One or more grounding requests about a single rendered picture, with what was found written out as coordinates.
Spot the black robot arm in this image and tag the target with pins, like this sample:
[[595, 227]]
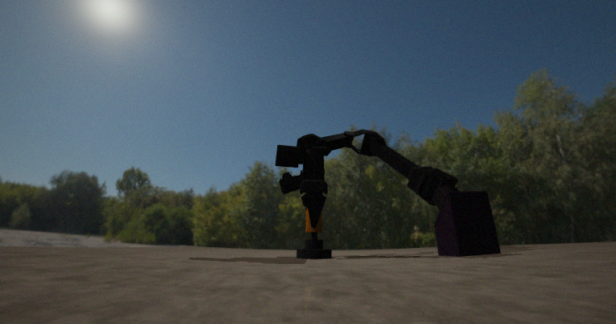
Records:
[[430, 183]]

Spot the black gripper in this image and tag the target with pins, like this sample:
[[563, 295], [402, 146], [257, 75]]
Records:
[[314, 186]]

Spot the orange knob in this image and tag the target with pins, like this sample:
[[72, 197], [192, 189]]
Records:
[[308, 226]]

